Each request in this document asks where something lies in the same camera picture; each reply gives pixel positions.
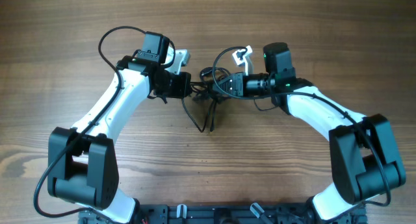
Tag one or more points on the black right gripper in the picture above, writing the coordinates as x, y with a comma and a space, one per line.
239, 84

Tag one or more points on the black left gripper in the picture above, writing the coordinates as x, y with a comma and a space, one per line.
184, 88

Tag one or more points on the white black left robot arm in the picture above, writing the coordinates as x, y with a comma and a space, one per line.
82, 166

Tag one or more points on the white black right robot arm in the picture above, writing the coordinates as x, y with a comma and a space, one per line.
365, 161

